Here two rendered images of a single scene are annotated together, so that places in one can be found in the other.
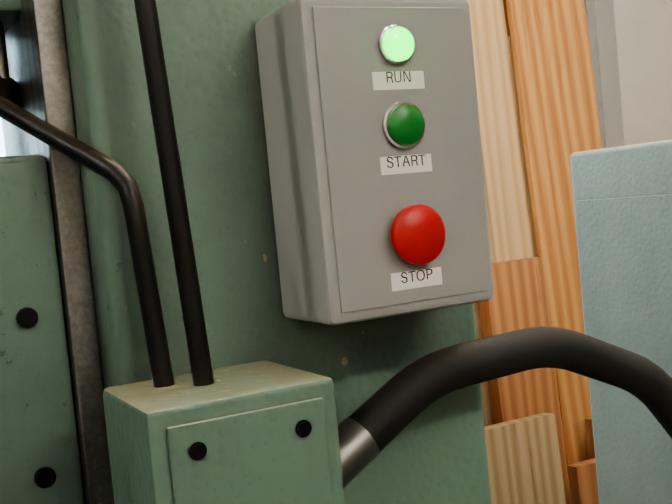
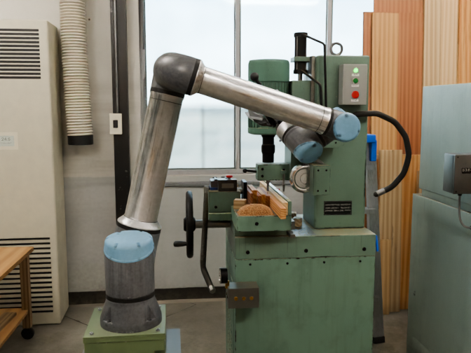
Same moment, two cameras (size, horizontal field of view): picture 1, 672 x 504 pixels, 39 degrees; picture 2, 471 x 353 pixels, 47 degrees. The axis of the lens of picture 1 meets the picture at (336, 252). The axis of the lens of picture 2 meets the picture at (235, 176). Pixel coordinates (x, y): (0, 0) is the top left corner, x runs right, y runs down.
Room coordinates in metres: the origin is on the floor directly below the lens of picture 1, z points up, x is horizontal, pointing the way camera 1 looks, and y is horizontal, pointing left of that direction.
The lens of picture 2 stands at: (-1.73, -0.38, 1.31)
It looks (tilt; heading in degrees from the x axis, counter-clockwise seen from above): 7 degrees down; 21
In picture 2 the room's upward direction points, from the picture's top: straight up
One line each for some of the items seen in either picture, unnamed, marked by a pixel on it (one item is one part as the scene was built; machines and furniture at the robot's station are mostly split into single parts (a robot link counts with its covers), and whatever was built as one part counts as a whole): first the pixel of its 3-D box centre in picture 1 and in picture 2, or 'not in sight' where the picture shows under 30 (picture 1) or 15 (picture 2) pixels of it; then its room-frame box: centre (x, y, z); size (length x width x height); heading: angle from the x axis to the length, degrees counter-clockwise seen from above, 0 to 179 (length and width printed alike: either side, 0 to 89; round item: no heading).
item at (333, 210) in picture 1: (375, 160); (352, 85); (0.51, -0.03, 1.40); 0.10 x 0.06 x 0.16; 117
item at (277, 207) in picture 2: not in sight; (271, 201); (0.41, 0.28, 0.92); 0.54 x 0.02 x 0.04; 27
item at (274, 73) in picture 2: not in sight; (268, 97); (0.49, 0.32, 1.35); 0.18 x 0.18 x 0.31
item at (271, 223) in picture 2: not in sight; (242, 209); (0.45, 0.42, 0.87); 0.61 x 0.30 x 0.06; 27
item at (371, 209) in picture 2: not in sight; (357, 237); (1.31, 0.05, 0.58); 0.27 x 0.25 x 1.16; 30
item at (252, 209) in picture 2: not in sight; (255, 208); (0.24, 0.29, 0.92); 0.14 x 0.09 x 0.04; 117
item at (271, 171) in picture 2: not in sight; (272, 173); (0.50, 0.30, 1.03); 0.14 x 0.07 x 0.09; 117
